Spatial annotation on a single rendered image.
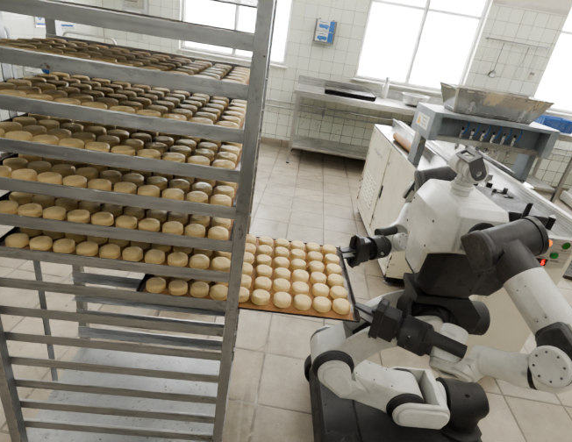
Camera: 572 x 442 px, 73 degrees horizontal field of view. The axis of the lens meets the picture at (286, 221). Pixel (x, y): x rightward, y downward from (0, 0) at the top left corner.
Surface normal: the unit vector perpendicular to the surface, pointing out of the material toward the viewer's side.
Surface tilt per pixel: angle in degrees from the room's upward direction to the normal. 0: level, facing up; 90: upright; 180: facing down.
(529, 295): 76
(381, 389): 90
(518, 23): 90
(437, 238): 85
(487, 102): 115
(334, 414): 0
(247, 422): 0
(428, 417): 90
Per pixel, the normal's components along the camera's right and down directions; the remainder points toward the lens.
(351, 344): 0.02, 0.44
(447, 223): -0.68, 0.15
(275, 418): 0.14, -0.89
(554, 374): -0.83, -0.14
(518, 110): -0.07, 0.77
